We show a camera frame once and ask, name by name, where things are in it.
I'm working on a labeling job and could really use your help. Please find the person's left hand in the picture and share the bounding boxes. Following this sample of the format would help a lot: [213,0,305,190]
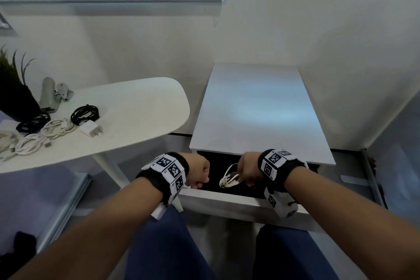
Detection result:
[185,153,210,189]

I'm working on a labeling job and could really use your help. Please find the person's right hand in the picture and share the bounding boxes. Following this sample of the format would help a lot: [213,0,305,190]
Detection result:
[237,151,264,189]

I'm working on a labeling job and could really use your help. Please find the thick white cable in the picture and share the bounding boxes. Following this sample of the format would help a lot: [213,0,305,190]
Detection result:
[219,163,244,189]

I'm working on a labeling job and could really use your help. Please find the thin black cable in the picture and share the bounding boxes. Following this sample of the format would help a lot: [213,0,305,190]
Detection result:
[70,104,100,126]

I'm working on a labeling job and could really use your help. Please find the off-white usb cable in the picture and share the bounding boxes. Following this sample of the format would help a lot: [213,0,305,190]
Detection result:
[40,118,78,140]

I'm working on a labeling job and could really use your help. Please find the white charging cable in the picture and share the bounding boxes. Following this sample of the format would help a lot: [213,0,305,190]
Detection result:
[1,133,53,162]

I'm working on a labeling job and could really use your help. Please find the black usb cable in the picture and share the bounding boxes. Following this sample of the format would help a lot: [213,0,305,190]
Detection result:
[15,112,52,134]

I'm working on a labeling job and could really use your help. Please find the beige charging cable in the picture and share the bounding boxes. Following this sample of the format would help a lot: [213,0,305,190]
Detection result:
[0,130,20,154]

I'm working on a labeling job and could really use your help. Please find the person's right forearm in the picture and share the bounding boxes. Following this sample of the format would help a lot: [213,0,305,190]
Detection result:
[284,166,420,280]

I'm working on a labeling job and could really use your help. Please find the person's left forearm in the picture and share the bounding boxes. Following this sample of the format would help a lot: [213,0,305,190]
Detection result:
[10,176,165,280]

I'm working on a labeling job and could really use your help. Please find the person's left leg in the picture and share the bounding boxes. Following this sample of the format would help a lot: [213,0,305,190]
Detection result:
[124,206,217,280]

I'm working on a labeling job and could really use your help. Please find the person's leg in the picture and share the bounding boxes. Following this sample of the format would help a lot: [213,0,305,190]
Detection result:
[252,225,340,280]
[124,206,217,280]

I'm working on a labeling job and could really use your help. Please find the person's right leg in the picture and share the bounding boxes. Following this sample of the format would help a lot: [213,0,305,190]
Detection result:
[252,225,340,280]

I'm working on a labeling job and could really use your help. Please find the black wristband with marker tags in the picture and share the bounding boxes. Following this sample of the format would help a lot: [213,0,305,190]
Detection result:
[258,149,309,193]
[136,152,190,205]

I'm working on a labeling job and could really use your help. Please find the grey partition foot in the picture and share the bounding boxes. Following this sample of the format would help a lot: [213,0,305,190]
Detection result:
[340,175,370,188]

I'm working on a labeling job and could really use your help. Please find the white charger adapter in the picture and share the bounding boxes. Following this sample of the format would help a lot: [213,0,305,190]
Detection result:
[78,120,104,139]

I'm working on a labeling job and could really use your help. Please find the white printed banner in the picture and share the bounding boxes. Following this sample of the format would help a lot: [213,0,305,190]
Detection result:
[367,91,420,228]

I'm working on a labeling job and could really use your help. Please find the small white gadget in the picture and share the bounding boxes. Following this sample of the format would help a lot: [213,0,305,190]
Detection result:
[55,83,74,102]

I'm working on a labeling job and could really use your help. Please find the grey oblong device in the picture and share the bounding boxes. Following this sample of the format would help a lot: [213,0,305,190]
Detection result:
[38,77,61,114]

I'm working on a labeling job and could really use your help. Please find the green plant in black pot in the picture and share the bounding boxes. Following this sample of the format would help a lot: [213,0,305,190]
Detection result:
[0,45,42,123]

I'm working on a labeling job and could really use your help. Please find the grey metal frame post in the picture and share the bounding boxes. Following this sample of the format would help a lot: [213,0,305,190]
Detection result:
[360,148,389,210]

